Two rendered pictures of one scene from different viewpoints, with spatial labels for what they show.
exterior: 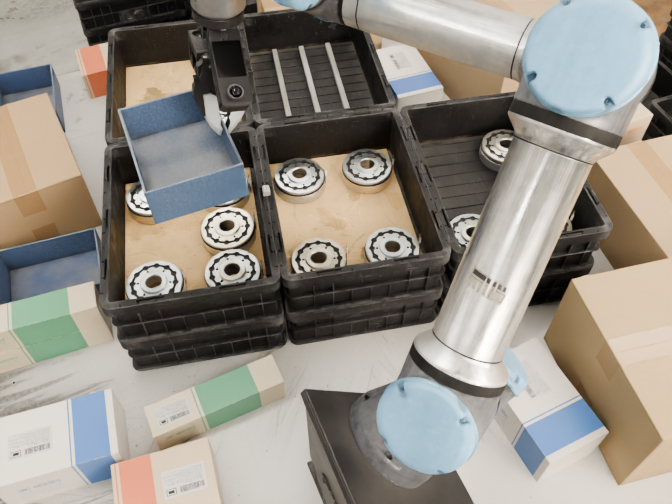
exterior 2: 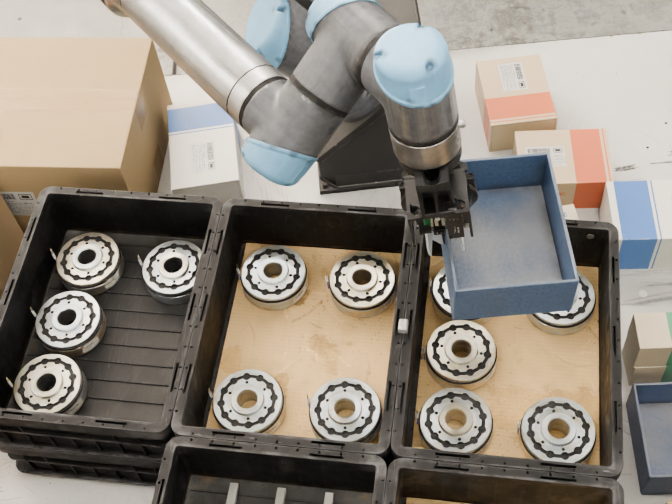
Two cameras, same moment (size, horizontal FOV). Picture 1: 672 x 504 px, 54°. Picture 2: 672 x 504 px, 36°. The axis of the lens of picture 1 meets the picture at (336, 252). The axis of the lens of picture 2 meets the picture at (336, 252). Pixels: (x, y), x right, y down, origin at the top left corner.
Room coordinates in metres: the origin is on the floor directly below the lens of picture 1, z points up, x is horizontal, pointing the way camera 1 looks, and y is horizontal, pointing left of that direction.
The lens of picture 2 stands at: (1.52, 0.35, 2.20)
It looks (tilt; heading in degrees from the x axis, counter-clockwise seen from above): 56 degrees down; 205
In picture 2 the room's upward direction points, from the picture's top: 8 degrees counter-clockwise
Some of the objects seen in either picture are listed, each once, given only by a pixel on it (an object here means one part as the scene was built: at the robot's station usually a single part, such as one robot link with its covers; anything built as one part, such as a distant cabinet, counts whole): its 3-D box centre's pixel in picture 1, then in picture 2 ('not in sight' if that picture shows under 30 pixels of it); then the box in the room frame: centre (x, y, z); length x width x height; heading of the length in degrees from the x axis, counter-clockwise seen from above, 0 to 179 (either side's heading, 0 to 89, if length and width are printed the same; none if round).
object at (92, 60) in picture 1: (112, 67); not in sight; (1.48, 0.60, 0.74); 0.16 x 0.12 x 0.07; 112
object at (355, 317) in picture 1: (345, 241); not in sight; (0.86, -0.02, 0.76); 0.40 x 0.30 x 0.12; 11
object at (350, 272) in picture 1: (346, 189); (300, 319); (0.86, -0.02, 0.92); 0.40 x 0.30 x 0.02; 11
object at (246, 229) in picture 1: (227, 227); (461, 350); (0.82, 0.21, 0.86); 0.10 x 0.10 x 0.01
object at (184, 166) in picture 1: (182, 151); (501, 234); (0.77, 0.24, 1.10); 0.20 x 0.15 x 0.07; 22
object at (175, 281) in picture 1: (154, 283); (560, 295); (0.69, 0.33, 0.86); 0.10 x 0.10 x 0.01
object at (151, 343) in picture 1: (200, 263); not in sight; (0.81, 0.27, 0.76); 0.40 x 0.30 x 0.12; 11
